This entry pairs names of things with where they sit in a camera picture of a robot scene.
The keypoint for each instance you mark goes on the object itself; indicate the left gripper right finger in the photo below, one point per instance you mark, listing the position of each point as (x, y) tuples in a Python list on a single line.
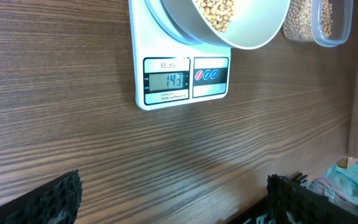
[(292, 203)]

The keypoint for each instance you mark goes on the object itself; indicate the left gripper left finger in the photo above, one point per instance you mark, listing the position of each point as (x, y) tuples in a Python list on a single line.
[(57, 201)]

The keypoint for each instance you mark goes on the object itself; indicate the white digital kitchen scale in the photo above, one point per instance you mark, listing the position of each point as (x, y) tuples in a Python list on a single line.
[(170, 67)]

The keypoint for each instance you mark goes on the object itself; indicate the white bowl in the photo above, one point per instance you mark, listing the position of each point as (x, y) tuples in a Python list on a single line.
[(254, 24)]

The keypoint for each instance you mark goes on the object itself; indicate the soybeans in bowl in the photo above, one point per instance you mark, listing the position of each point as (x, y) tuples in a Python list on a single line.
[(218, 13)]

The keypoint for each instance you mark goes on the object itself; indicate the soybeans pile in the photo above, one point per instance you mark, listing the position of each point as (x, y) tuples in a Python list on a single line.
[(297, 24)]

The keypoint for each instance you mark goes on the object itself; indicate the clear plastic container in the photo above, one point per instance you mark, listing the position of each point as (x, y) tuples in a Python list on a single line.
[(341, 26)]

